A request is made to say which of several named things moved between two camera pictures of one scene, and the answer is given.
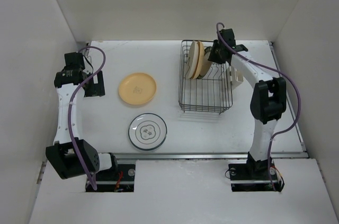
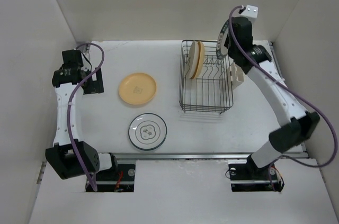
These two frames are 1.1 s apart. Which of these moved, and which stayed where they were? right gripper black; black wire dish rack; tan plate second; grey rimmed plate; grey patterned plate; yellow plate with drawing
Moved: right gripper black; grey patterned plate
Stayed: tan plate second; grey rimmed plate; yellow plate with drawing; black wire dish rack
